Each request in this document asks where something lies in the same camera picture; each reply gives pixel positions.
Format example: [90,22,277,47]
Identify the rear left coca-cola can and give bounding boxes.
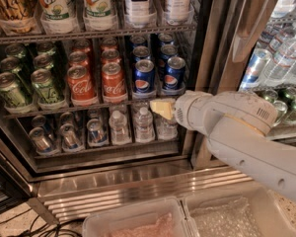
[72,39,92,54]

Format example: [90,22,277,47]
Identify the bottom right silver can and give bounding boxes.
[87,118,108,147]

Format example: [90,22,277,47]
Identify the silver can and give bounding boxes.
[60,123,84,152]
[87,118,108,147]
[29,127,56,154]

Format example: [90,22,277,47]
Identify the middle wire shelf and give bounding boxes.
[3,92,187,120]

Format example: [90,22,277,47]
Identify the front right coca-cola can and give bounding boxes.
[102,62,126,97]

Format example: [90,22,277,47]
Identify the middle water bottle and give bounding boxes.
[134,107,155,143]

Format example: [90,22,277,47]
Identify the black floor cables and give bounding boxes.
[0,207,84,237]

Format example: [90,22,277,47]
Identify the rear right coca-cola can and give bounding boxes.
[100,37,118,51]

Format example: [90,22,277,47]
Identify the right 7up bottle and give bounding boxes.
[84,0,112,18]

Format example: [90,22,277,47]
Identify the tea bottle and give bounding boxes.
[164,0,190,25]
[125,0,153,27]

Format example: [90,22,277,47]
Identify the right tea bottle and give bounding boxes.
[164,0,190,25]

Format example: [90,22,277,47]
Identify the clear plastic bin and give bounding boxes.
[82,197,190,237]
[183,182,296,237]

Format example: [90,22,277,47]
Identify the left tea bottle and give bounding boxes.
[125,0,153,27]

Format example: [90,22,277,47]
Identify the left clear plastic bin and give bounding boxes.
[82,197,190,237]

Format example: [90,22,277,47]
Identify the steel fridge base grille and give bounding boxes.
[28,160,251,224]

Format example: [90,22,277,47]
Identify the pepsi can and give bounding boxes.
[129,36,148,50]
[158,33,175,47]
[133,59,155,93]
[163,56,185,90]
[158,44,179,80]
[132,45,151,63]

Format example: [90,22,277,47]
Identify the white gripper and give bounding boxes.
[150,91,217,136]

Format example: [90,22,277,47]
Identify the right clear plastic bin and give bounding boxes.
[183,182,296,237]

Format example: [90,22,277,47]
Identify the front right green can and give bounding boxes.
[31,69,64,104]

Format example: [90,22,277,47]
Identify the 7up bottle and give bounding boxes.
[84,0,112,18]
[38,0,74,21]

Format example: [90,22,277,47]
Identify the water bottle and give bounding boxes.
[157,117,178,140]
[134,107,155,143]
[109,111,131,145]

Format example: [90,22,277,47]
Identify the right water bottle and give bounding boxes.
[157,117,178,140]

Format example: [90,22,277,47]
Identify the green can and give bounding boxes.
[5,43,27,59]
[31,69,64,104]
[0,56,33,94]
[37,41,56,55]
[34,54,54,70]
[0,72,32,108]

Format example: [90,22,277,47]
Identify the left 7up bottle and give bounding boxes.
[38,0,74,21]

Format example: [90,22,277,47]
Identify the bottom left silver can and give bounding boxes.
[29,127,56,154]

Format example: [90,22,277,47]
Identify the rear right green can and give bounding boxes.
[37,41,56,55]

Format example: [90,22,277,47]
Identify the wire shelf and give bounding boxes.
[3,92,187,120]
[0,22,196,45]

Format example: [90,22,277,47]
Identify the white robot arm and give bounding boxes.
[150,91,296,202]

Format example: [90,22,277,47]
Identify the left water bottle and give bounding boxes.
[109,111,131,145]

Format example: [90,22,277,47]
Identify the rear left green can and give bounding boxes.
[5,43,27,59]

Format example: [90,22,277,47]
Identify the orange drink bottle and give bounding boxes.
[0,0,36,34]

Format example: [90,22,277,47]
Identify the coca-cola can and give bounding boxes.
[67,65,95,101]
[100,37,118,51]
[101,49,121,65]
[72,39,92,54]
[68,51,90,68]
[102,62,126,97]

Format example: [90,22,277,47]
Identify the steel fridge door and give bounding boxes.
[188,0,296,170]

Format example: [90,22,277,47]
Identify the front left coca-cola can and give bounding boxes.
[67,65,95,101]

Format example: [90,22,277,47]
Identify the upper wire shelf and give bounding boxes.
[0,22,196,45]

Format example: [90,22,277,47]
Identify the front left green can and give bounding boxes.
[0,72,32,108]

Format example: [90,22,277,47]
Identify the bottom middle silver can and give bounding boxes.
[60,123,84,152]

